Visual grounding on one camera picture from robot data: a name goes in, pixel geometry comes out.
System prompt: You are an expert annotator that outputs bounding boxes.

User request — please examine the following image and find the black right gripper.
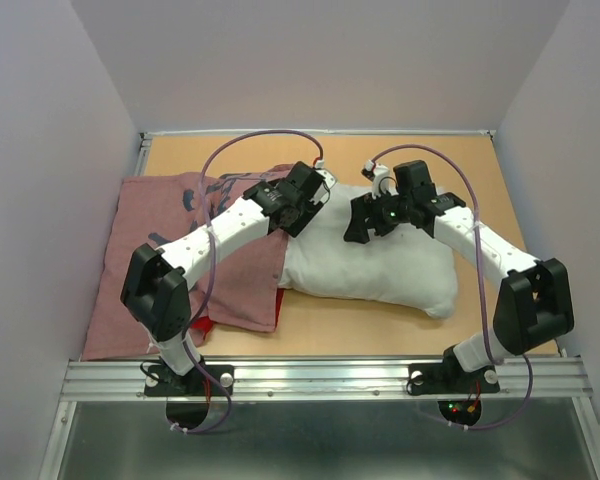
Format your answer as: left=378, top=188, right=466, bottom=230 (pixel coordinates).
left=342, top=185, right=412, bottom=245

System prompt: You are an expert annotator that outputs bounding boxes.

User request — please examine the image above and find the white pillow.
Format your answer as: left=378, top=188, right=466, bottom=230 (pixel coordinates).
left=279, top=184, right=458, bottom=319

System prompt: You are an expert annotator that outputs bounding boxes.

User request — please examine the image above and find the pink pillowcase with dark print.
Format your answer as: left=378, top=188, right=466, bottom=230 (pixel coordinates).
left=82, top=165, right=291, bottom=360

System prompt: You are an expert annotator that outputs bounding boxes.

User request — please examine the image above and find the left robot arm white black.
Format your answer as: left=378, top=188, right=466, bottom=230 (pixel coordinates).
left=121, top=161, right=337, bottom=397

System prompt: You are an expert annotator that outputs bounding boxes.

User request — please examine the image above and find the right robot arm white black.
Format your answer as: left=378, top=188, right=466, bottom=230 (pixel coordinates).
left=344, top=160, right=574, bottom=396

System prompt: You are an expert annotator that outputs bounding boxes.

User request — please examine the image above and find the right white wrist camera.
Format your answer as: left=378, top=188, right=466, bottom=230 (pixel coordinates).
left=361, top=160, right=390, bottom=198

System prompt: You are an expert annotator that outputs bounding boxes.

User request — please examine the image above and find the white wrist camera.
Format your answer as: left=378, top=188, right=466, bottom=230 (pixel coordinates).
left=361, top=160, right=390, bottom=198
left=313, top=159, right=337, bottom=198

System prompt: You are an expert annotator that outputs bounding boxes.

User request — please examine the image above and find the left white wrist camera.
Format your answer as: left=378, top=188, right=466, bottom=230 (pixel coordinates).
left=313, top=159, right=337, bottom=198

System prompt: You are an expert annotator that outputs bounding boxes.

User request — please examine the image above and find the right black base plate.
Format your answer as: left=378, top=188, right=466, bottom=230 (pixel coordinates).
left=406, top=362, right=500, bottom=396

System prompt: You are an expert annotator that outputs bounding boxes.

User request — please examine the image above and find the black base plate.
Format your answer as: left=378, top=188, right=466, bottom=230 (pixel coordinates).
left=140, top=362, right=224, bottom=398
left=406, top=362, right=500, bottom=396

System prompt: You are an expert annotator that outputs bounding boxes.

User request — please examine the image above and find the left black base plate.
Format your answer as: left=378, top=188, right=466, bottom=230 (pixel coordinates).
left=140, top=362, right=224, bottom=398

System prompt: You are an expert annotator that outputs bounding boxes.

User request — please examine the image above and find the aluminium frame rail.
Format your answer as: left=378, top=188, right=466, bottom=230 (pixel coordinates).
left=40, top=137, right=600, bottom=479

